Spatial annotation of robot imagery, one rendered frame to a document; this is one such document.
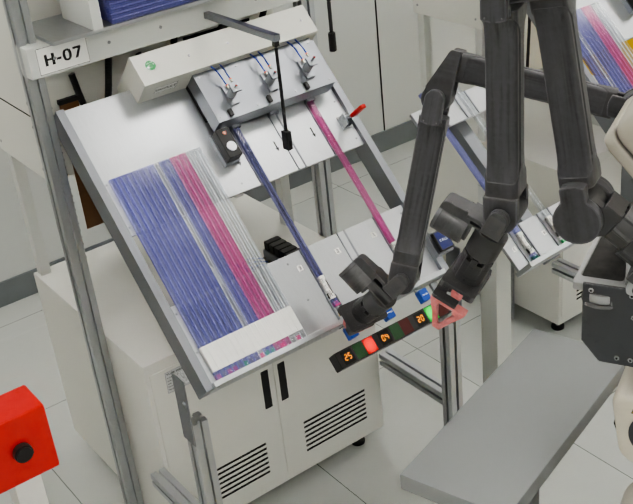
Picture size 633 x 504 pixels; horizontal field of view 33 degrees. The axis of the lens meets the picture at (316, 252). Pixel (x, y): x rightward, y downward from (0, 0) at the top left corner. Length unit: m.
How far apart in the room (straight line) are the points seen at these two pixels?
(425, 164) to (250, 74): 0.60
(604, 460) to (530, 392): 0.80
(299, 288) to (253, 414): 0.51
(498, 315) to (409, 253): 0.80
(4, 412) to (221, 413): 0.70
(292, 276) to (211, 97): 0.46
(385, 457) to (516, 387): 0.84
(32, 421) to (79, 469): 1.09
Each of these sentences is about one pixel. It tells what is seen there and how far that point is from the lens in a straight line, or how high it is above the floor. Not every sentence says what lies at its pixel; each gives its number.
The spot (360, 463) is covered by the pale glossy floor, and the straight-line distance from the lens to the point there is 3.14.
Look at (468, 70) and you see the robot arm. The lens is 2.10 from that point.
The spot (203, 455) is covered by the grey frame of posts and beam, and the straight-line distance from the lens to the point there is 2.36.
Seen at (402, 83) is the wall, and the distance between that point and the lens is 5.02.
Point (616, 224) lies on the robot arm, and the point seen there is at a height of 1.22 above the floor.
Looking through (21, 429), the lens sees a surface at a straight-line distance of 2.24.
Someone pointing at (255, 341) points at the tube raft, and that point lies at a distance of 2.32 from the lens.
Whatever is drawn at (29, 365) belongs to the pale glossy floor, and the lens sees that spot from 3.85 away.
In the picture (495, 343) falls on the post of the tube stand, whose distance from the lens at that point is 2.99.
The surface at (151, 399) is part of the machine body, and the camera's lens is 2.61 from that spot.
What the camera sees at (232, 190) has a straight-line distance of 2.46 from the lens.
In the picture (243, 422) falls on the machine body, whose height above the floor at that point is 0.33.
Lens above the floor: 2.03
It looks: 29 degrees down
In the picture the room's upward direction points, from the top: 6 degrees counter-clockwise
